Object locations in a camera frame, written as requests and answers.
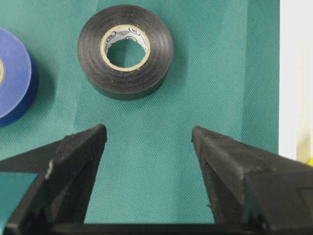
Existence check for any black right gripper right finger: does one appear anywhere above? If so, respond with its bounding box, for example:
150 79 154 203
192 126 313 235

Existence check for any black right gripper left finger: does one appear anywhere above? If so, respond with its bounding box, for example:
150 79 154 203
0 124 107 235

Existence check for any yellow tape roll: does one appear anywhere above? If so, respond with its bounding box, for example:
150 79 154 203
307 158 313 167

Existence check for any blue tape roll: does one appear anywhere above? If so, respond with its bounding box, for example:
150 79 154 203
0 28 39 127

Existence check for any white plastic case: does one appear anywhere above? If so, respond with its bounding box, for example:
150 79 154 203
279 0 313 164

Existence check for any black tape roll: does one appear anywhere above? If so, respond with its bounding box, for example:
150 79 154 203
77 5 174 100

